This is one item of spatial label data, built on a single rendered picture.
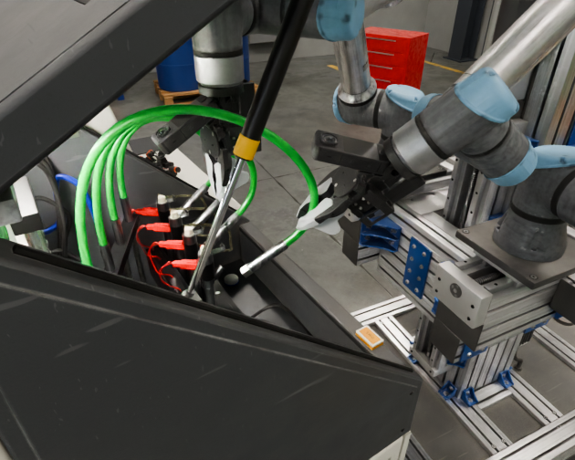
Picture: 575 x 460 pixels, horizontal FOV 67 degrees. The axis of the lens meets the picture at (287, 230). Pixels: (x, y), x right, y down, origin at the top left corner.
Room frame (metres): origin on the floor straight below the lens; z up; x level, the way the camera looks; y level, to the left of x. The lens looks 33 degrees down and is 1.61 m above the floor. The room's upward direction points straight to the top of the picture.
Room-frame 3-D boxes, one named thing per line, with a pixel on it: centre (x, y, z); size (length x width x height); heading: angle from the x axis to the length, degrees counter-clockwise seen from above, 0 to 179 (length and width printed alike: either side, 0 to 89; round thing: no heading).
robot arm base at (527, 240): (0.83, -0.56, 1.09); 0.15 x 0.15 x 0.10
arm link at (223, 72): (0.71, 0.11, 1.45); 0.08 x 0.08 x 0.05
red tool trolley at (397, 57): (5.06, -1.09, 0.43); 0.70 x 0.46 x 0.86; 50
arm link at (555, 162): (0.83, -0.56, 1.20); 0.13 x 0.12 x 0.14; 20
